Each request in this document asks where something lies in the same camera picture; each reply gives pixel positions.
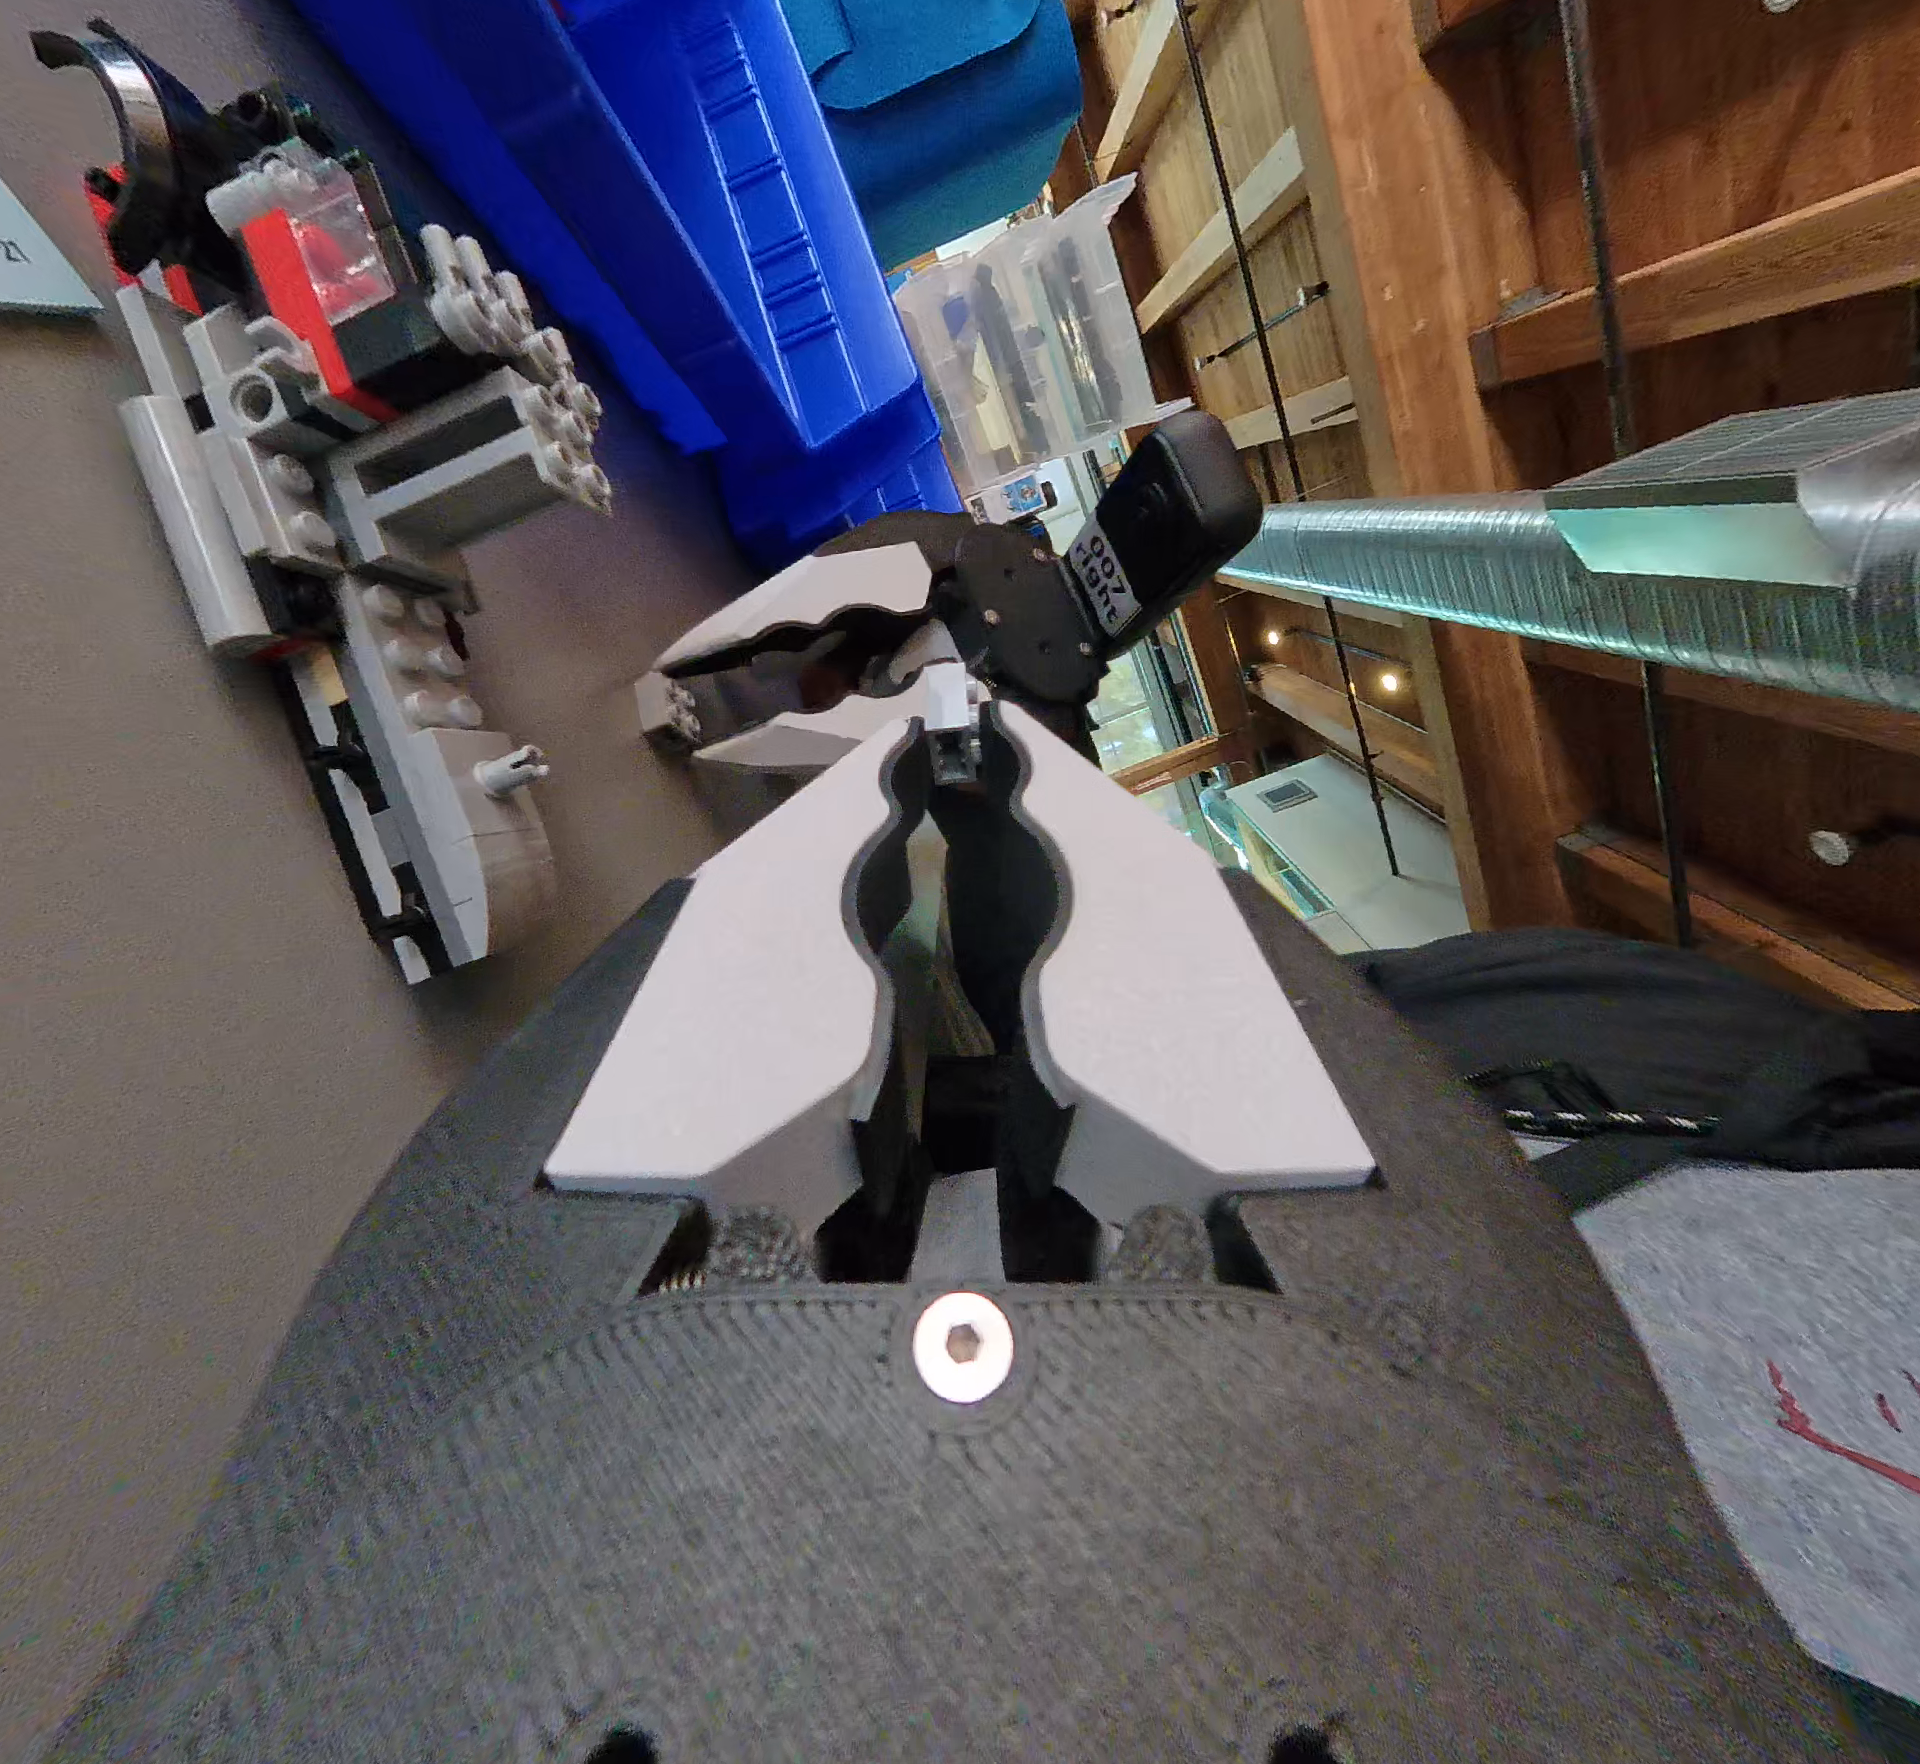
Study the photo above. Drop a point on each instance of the grey desk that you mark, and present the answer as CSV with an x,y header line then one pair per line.
x,y
150,1120

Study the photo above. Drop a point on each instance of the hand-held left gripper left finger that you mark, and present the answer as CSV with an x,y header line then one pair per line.
x,y
718,1028

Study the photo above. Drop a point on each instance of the silver ventilation duct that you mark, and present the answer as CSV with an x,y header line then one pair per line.
x,y
1500,563

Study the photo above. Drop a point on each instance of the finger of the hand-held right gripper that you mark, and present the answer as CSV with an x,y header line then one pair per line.
x,y
809,737
809,596

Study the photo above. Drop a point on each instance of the blue plastic bin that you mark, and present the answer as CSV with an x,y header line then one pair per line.
x,y
450,69
809,295

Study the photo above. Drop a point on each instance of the clear plastic storage box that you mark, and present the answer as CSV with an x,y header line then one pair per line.
x,y
1019,339

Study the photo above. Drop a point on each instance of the grey black toy brick model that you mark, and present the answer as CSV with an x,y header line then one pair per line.
x,y
300,444

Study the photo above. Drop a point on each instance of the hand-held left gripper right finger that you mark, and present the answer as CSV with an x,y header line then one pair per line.
x,y
1200,1028

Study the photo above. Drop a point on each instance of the person's grey sweatshirt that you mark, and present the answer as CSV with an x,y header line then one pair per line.
x,y
1771,1420

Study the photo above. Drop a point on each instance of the small grey toy brick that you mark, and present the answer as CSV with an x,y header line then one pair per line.
x,y
952,721

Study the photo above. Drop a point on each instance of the toy brick instruction booklet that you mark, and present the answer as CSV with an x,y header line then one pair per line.
x,y
38,274

